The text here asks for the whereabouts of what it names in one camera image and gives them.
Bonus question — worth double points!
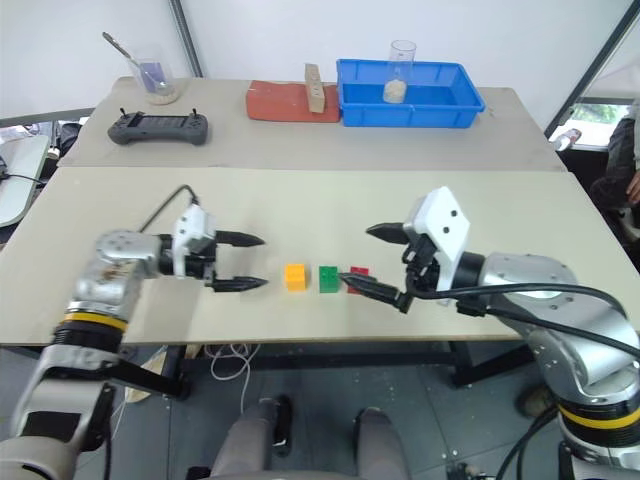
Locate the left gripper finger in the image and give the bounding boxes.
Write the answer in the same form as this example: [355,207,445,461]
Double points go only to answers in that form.
[204,275,272,294]
[215,229,267,250]

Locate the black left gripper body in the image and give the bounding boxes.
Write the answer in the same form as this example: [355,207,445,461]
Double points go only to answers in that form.
[181,227,225,287]

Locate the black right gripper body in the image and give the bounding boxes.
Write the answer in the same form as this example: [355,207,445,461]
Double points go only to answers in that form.
[400,233,446,296]

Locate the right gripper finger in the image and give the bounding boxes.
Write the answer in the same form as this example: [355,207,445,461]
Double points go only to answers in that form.
[365,220,414,247]
[339,272,416,315]

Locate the red toy cube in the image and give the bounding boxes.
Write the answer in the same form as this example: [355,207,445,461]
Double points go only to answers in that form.
[347,265,373,294]

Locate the green toy cube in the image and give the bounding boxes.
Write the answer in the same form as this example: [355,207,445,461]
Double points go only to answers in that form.
[318,264,343,295]

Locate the yellow toy cube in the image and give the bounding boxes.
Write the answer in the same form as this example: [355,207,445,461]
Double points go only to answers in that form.
[283,262,308,292]

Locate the blue plastic bin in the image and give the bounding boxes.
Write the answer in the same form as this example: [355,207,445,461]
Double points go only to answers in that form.
[335,58,488,129]

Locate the grey handheld controller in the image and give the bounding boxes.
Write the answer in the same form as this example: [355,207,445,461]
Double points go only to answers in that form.
[106,106,212,148]

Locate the red rubber mat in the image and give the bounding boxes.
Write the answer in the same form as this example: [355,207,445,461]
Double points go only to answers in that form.
[244,79,343,126]

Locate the grey robot left leg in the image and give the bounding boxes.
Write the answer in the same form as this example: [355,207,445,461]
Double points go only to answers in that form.
[209,394,295,480]

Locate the grey robot leg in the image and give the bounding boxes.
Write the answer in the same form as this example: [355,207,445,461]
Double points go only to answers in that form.
[209,394,295,480]
[353,406,417,480]

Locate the grey robot right leg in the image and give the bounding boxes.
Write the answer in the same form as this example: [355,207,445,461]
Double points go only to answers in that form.
[353,406,417,480]

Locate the wooden block with holes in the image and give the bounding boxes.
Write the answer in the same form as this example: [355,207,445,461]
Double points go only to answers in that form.
[304,62,328,114]

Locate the tall clear glass beaker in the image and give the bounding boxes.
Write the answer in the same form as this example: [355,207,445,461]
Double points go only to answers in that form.
[383,39,418,105]

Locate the round beige coaster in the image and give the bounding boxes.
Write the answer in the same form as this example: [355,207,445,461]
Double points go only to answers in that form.
[144,83,181,107]

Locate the brown shoe on floor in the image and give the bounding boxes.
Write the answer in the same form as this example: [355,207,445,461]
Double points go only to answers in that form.
[516,383,557,417]

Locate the glass cup with purple liquid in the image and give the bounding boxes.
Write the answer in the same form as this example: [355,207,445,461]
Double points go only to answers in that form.
[130,46,177,97]

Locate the white object on windowsill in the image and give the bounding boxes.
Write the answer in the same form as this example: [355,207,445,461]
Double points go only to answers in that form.
[549,126,584,152]

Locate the grey side desk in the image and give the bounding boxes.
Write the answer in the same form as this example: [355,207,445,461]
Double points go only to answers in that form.
[0,133,52,227]

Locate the seated bystander in dark clothes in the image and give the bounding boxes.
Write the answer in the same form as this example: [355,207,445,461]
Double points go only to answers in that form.
[589,97,640,210]

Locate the metal spoon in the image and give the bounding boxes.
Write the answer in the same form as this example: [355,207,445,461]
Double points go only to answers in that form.
[101,30,169,94]

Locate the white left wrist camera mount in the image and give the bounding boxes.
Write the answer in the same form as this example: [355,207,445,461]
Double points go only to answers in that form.
[172,204,219,277]

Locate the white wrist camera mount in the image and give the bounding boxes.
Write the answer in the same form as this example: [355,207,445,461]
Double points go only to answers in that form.
[406,186,474,294]
[172,204,219,277]

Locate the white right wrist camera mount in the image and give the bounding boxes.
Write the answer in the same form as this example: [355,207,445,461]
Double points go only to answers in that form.
[406,186,474,294]

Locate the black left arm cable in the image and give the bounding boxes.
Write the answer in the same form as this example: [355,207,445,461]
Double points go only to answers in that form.
[138,185,202,234]

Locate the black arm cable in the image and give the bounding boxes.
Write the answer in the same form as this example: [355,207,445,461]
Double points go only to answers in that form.
[439,282,640,359]
[138,185,202,234]

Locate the black metal table frame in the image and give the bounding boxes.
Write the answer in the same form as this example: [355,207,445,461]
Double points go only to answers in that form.
[113,339,537,400]

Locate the white cable under table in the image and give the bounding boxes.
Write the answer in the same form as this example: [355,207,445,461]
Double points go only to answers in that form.
[209,341,262,422]

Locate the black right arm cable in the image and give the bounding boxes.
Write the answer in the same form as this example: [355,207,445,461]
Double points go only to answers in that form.
[439,282,640,359]

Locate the black cable on side desk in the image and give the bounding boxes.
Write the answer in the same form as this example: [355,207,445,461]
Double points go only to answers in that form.
[0,168,47,187]

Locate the grey slanted metal post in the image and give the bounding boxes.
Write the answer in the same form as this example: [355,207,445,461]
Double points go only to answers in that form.
[166,0,207,79]

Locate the dark slanted window frame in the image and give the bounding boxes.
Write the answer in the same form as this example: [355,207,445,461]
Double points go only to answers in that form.
[543,0,637,137]

